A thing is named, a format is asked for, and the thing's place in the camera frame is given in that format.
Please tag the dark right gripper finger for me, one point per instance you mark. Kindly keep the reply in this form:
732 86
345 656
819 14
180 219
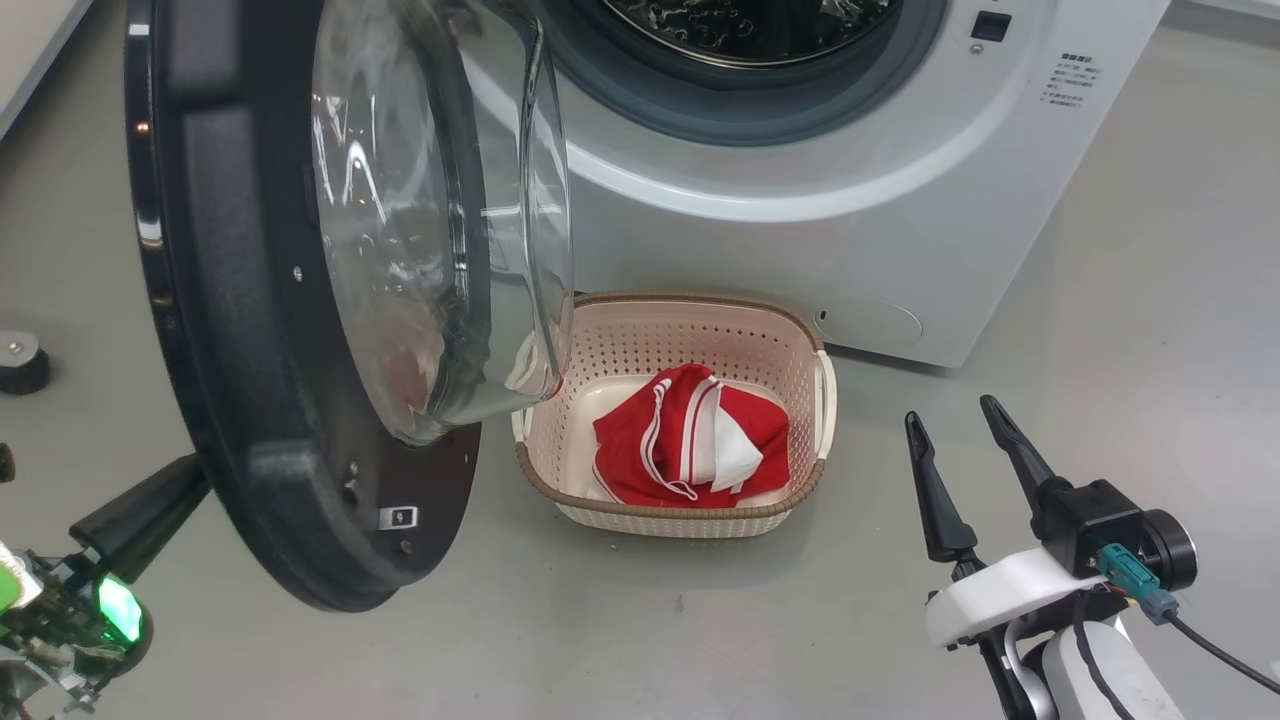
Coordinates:
942 515
1020 445

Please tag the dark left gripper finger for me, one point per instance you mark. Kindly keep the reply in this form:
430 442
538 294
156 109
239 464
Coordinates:
140 515

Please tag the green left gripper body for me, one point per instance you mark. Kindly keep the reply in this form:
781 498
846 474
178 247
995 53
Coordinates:
40 630

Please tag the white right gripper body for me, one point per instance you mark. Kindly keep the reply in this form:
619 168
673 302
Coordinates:
1010 595

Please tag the black round washing machine door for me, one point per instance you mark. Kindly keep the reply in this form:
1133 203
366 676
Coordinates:
250 350

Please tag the red and white garment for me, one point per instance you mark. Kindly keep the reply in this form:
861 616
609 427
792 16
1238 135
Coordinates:
660 450

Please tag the white washing machine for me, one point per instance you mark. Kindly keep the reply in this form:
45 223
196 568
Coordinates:
800 250

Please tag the cream perforated laundry basket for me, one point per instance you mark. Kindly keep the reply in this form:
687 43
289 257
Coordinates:
650 340

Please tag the black door lock socket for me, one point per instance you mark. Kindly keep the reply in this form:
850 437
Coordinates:
990 26

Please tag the steel washing machine drum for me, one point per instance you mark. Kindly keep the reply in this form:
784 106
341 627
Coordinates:
750 30

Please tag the black right wrist motor cylinder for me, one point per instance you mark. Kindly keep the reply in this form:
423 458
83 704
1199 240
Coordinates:
1170 550

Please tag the black round floor foot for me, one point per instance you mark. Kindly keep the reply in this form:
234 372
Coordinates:
22 368

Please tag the printed warning text label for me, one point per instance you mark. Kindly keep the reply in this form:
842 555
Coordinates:
1070 82

